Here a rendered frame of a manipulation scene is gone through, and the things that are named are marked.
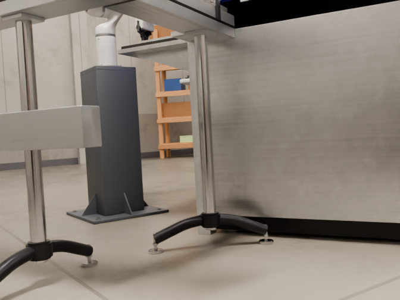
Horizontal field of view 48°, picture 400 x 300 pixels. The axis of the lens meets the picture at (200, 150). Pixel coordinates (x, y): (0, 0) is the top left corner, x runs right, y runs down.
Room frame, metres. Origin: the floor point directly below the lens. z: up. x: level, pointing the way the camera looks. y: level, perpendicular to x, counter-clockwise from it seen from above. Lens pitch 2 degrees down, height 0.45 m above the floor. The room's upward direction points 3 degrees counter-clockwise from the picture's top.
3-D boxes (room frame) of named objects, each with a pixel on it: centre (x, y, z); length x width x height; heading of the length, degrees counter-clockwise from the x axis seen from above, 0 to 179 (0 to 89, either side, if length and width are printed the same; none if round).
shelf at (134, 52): (2.41, 0.00, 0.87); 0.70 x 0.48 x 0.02; 151
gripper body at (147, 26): (2.27, 0.24, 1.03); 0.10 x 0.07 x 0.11; 151
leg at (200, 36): (1.76, -0.03, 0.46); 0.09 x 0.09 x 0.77; 61
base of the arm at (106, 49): (2.69, 0.52, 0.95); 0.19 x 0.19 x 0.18
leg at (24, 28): (1.42, 0.53, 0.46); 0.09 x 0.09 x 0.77; 61
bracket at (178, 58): (2.20, 0.13, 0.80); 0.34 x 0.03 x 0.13; 61
